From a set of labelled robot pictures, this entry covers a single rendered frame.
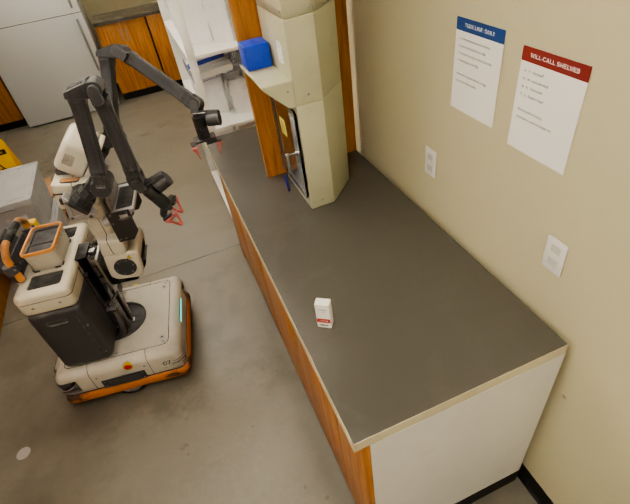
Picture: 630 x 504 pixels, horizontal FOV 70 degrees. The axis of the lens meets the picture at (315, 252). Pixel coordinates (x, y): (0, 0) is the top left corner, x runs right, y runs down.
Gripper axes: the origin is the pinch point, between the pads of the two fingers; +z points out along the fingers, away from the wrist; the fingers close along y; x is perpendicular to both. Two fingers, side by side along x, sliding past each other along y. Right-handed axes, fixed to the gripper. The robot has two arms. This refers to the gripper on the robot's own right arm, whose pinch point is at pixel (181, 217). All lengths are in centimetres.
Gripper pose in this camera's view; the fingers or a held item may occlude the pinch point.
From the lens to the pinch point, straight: 205.0
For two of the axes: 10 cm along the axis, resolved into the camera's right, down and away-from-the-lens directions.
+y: -2.3, -6.1, 7.6
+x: -8.1, 5.5, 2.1
